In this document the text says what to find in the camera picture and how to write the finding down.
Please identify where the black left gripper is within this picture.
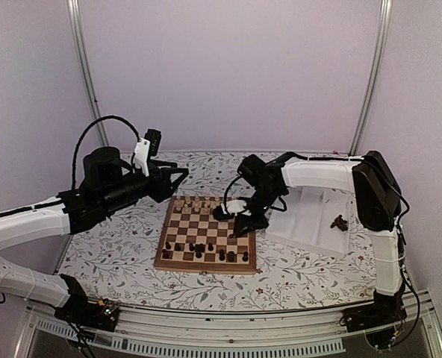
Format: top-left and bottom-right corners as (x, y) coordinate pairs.
(101, 160), (188, 213)

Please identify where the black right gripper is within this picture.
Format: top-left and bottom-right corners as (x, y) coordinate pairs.
(234, 186), (283, 236)

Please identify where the dark wooden king piece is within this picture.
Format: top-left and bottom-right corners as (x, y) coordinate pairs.
(195, 248), (203, 259)

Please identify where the wooden chess board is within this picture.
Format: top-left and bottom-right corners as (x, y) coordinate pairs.
(154, 195), (257, 275)

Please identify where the white plastic compartment tray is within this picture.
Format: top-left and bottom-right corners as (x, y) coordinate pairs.
(265, 186), (353, 259)

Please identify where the dark chess piece corner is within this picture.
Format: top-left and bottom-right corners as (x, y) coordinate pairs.
(162, 242), (172, 260)

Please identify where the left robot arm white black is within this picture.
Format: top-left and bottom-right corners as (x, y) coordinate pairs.
(0, 143), (188, 324)

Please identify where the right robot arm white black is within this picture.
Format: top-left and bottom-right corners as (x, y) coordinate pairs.
(214, 151), (409, 327)

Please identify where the pile of dark chess pieces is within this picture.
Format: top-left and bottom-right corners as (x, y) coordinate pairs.
(330, 215), (349, 231)

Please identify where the light rook far left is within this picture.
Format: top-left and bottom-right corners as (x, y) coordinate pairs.
(174, 200), (184, 211)

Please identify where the light queen piece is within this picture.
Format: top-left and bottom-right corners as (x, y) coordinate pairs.
(204, 195), (211, 208)

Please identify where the light bishop piece left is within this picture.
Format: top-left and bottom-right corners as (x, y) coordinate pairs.
(193, 196), (202, 208)

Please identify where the floral patterned table mat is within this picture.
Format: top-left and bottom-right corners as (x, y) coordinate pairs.
(56, 151), (403, 313)

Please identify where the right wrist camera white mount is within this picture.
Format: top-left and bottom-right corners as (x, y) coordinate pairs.
(213, 198), (251, 221)

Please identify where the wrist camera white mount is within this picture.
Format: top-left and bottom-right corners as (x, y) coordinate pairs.
(132, 128), (161, 177)
(213, 198), (251, 221)

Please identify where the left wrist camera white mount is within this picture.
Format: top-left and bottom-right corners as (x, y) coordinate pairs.
(132, 128), (161, 177)

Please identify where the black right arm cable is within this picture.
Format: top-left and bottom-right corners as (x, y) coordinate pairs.
(222, 175), (244, 210)

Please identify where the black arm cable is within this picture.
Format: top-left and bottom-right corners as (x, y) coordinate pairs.
(71, 115), (142, 191)
(222, 175), (244, 210)

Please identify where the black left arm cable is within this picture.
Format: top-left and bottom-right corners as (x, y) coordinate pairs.
(71, 115), (142, 191)

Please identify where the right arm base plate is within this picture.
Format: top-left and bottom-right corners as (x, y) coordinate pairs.
(339, 297), (407, 350)

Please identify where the front aluminium rail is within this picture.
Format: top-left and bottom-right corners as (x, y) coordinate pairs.
(14, 290), (442, 357)

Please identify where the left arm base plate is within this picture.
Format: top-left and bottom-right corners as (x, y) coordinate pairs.
(55, 295), (119, 332)

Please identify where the left aluminium frame post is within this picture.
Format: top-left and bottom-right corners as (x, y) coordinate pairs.
(66, 0), (112, 157)

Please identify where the aluminium frame post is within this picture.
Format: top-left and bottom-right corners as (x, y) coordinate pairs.
(66, 0), (112, 157)
(349, 0), (393, 156)

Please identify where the right aluminium frame post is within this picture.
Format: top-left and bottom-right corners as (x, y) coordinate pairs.
(349, 0), (393, 156)

